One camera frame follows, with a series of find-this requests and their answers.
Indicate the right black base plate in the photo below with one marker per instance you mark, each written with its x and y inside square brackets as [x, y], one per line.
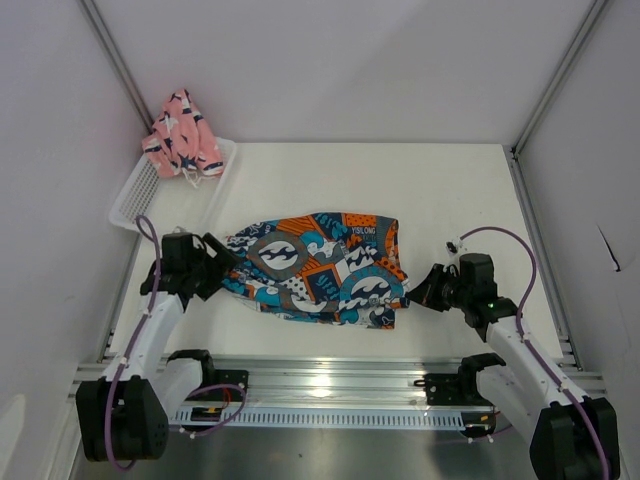
[460, 388]

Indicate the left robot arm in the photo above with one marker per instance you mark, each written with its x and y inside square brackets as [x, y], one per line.
[124, 414]

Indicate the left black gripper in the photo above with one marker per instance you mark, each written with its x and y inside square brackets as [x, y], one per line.
[222, 255]

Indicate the blue orange patterned shorts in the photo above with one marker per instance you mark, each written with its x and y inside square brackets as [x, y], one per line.
[335, 268]

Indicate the aluminium mounting rail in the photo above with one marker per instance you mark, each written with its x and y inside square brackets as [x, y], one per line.
[330, 382]

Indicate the white plastic basket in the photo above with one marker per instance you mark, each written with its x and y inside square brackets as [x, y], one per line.
[168, 203]

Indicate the pink star patterned shorts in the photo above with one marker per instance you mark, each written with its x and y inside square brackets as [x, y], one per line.
[181, 142]

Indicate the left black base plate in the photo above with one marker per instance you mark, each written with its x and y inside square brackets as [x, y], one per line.
[212, 375]

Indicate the right aluminium frame post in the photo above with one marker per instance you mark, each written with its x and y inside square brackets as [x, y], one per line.
[562, 71]

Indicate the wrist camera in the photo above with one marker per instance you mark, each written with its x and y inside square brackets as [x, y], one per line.
[177, 232]
[455, 247]

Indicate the left aluminium frame post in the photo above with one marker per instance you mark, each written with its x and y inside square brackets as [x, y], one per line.
[107, 42]

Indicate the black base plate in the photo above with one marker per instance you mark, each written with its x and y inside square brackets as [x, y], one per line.
[460, 388]
[212, 375]

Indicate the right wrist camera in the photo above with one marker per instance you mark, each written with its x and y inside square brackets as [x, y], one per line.
[455, 247]

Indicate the white slotted cable duct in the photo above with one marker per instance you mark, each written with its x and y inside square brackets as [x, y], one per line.
[411, 419]

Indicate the aluminium frame post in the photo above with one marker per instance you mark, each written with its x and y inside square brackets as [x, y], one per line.
[562, 71]
[107, 42]

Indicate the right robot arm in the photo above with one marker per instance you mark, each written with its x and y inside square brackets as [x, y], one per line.
[570, 434]

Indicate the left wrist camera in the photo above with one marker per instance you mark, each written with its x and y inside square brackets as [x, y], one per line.
[177, 232]

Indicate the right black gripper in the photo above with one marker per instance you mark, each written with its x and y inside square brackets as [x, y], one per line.
[425, 293]

